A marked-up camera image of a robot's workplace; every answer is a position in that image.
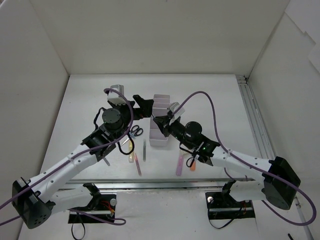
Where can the grey purple pen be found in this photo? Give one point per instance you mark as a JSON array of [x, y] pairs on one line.
[[106, 161]]

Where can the purple highlighter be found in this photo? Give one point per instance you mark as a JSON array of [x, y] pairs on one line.
[[179, 165]]

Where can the pink pen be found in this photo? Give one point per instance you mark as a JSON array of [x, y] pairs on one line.
[[137, 165]]

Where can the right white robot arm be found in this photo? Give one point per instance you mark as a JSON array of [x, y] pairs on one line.
[[278, 179]]

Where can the front aluminium rail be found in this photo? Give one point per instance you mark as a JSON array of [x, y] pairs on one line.
[[149, 184]]

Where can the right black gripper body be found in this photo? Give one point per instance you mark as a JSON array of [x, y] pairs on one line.
[[166, 125]]

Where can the orange highlighter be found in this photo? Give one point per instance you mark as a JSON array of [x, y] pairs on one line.
[[193, 166]]

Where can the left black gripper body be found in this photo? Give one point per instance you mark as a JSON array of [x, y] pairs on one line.
[[136, 108]]

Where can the dark green pen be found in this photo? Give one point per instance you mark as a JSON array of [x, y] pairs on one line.
[[144, 150]]

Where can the black handled scissors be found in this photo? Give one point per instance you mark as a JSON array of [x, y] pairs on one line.
[[134, 132]]

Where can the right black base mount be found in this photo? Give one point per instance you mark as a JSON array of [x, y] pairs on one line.
[[224, 207]]

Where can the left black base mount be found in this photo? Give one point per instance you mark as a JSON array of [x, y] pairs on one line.
[[103, 210]]

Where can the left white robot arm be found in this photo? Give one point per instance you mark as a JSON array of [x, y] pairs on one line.
[[41, 196]]

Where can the white compartment organizer box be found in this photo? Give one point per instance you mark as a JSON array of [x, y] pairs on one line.
[[159, 108]]

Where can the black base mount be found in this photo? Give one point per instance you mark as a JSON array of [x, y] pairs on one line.
[[103, 210], [224, 207]]

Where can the yellow highlighter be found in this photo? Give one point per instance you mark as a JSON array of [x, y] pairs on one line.
[[131, 157]]

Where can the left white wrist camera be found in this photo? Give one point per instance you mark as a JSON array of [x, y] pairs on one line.
[[114, 97]]

